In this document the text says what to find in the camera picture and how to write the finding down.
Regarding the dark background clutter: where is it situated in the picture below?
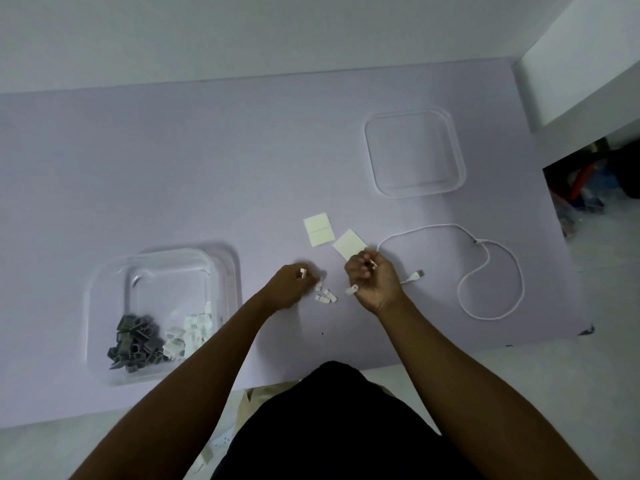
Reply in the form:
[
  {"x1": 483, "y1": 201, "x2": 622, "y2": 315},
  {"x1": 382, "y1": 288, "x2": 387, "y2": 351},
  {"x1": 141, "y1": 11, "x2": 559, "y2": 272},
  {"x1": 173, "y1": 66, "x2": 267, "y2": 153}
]
[{"x1": 542, "y1": 137, "x2": 640, "y2": 239}]

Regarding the clear plastic container lid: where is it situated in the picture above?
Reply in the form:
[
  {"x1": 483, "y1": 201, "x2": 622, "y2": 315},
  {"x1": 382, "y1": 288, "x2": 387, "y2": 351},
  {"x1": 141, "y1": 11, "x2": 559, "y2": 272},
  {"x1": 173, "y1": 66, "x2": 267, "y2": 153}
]
[{"x1": 363, "y1": 107, "x2": 467, "y2": 198}]

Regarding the white cabinet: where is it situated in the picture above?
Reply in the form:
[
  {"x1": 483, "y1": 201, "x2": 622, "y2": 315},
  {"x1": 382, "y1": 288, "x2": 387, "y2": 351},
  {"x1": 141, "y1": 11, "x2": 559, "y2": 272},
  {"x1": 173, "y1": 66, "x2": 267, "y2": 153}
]
[{"x1": 514, "y1": 0, "x2": 640, "y2": 134}]

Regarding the person's left forearm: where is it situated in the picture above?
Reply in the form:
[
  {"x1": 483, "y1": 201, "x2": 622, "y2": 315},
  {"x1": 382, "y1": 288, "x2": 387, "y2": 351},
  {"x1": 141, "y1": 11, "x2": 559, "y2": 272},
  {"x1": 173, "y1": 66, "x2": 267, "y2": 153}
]
[{"x1": 69, "y1": 289, "x2": 289, "y2": 480}]

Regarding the person's black clothing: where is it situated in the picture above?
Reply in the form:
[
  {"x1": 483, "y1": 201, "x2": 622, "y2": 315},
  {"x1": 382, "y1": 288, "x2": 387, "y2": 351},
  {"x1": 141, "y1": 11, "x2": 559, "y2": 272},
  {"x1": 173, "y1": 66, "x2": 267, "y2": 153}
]
[{"x1": 210, "y1": 361, "x2": 482, "y2": 480}]

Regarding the person's right forearm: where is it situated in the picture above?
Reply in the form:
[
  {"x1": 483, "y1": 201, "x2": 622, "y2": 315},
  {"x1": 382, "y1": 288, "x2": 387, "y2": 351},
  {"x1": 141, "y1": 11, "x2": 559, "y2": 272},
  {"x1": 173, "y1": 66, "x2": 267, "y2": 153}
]
[{"x1": 375, "y1": 294, "x2": 601, "y2": 480}]

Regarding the white adhesive pad sheet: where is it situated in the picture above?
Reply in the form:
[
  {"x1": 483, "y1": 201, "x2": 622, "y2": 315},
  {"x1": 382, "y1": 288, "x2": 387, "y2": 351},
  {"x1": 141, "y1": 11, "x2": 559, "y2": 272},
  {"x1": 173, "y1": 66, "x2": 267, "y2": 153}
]
[
  {"x1": 303, "y1": 213, "x2": 336, "y2": 246},
  {"x1": 332, "y1": 229, "x2": 369, "y2": 262}
]

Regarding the pile of white clips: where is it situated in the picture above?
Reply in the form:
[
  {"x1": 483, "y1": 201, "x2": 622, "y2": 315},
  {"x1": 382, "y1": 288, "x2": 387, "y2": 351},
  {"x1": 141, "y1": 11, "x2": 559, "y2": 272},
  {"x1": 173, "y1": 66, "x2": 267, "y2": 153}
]
[{"x1": 162, "y1": 302, "x2": 214, "y2": 359}]

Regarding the white charging cable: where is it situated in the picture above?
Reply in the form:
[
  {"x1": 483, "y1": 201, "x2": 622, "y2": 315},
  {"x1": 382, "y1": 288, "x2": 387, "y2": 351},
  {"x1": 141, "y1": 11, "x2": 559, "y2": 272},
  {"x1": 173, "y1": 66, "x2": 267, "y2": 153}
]
[{"x1": 376, "y1": 223, "x2": 526, "y2": 322}]

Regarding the pile of grey clips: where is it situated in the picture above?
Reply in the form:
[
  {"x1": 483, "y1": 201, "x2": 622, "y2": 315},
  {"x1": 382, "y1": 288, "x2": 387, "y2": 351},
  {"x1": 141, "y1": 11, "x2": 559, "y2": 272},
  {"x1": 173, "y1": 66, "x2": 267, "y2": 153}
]
[{"x1": 108, "y1": 313, "x2": 171, "y2": 373}]

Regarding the clear plastic container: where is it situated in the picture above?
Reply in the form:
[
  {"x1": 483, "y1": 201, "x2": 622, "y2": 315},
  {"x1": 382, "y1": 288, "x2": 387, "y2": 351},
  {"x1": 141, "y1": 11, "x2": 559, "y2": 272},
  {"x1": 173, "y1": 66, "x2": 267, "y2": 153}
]
[{"x1": 84, "y1": 242, "x2": 244, "y2": 388}]

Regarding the person's left hand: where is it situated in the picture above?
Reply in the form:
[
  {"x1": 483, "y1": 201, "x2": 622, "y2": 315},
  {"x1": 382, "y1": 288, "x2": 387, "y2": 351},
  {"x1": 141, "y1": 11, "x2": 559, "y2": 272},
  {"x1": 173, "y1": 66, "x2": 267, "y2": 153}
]
[{"x1": 266, "y1": 263, "x2": 314, "y2": 312}]

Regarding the person's right hand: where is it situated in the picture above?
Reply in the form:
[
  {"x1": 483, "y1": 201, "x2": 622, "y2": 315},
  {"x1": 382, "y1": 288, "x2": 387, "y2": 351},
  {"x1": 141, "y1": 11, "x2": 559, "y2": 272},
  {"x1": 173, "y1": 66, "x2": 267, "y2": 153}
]
[{"x1": 344, "y1": 248, "x2": 406, "y2": 316}]

